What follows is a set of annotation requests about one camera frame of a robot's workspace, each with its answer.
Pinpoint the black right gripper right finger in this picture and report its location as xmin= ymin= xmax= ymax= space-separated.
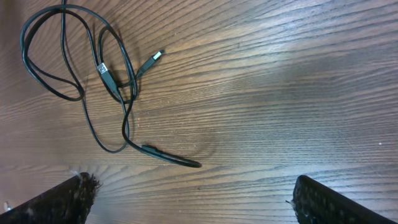
xmin=288 ymin=175 xmax=397 ymax=224

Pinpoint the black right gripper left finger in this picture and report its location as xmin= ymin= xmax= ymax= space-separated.
xmin=1 ymin=172 xmax=100 ymax=224

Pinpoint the black usb cable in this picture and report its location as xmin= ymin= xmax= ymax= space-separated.
xmin=19 ymin=0 xmax=165 ymax=154
xmin=93 ymin=24 xmax=203 ymax=169

